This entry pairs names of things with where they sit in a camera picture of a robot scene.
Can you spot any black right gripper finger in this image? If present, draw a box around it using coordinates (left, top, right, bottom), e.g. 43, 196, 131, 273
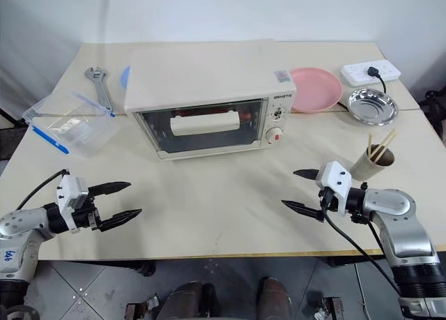
293, 168, 320, 182
281, 199, 327, 224

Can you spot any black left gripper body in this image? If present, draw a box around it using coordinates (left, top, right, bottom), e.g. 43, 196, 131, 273
72, 196, 106, 233

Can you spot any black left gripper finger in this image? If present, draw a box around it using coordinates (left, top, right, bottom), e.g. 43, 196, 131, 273
98, 208, 144, 233
86, 181, 132, 198

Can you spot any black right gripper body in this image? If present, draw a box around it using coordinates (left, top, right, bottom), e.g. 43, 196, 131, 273
317, 187, 339, 213

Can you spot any white timer knob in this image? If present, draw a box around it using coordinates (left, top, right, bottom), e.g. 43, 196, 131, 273
265, 125, 285, 145

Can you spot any glass oven door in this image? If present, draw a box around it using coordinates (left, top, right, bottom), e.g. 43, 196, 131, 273
133, 97, 271, 161

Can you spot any cream toaster oven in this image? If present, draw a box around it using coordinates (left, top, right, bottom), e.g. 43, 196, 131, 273
125, 38, 298, 162

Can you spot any metal cup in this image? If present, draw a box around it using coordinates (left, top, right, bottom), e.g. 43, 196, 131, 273
349, 144, 397, 182

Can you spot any clear plastic storage box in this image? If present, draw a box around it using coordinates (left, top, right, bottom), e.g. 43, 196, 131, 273
29, 111, 118, 158

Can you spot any black table caster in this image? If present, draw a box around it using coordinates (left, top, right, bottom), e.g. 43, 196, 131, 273
133, 260, 157, 277
328, 256, 357, 269

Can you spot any clear plastic bag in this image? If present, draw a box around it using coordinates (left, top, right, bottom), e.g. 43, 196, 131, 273
46, 116, 89, 140

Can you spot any pink plate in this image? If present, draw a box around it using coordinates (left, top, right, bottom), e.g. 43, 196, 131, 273
289, 67, 344, 114

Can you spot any stainless steel dish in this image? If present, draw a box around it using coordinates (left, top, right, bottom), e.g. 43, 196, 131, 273
347, 87, 399, 127

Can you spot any grey adjustable wrench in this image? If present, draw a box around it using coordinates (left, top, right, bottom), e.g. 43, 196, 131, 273
84, 66, 114, 112

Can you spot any white power strip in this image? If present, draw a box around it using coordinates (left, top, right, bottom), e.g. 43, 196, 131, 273
339, 59, 402, 88

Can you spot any black equipment beside table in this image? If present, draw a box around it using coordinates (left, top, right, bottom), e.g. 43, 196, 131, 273
422, 89, 446, 144

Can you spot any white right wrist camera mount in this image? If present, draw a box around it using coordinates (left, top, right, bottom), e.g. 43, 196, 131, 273
315, 160, 353, 217

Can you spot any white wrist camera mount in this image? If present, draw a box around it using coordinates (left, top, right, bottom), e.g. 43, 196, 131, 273
55, 175, 93, 232
315, 160, 353, 217

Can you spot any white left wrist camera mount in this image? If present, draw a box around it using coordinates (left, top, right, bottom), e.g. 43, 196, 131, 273
55, 175, 93, 232

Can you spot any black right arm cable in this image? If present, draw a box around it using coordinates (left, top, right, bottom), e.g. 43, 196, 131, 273
321, 208, 402, 294

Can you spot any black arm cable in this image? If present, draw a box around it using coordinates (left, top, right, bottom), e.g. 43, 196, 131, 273
15, 169, 69, 211
321, 208, 402, 294

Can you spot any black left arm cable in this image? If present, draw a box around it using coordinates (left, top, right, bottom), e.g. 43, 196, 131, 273
15, 169, 69, 211

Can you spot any cream oven door handle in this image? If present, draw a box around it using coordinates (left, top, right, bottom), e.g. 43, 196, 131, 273
169, 111, 242, 137

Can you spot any black plug with cable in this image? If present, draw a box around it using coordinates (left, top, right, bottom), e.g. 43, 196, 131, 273
335, 66, 388, 112

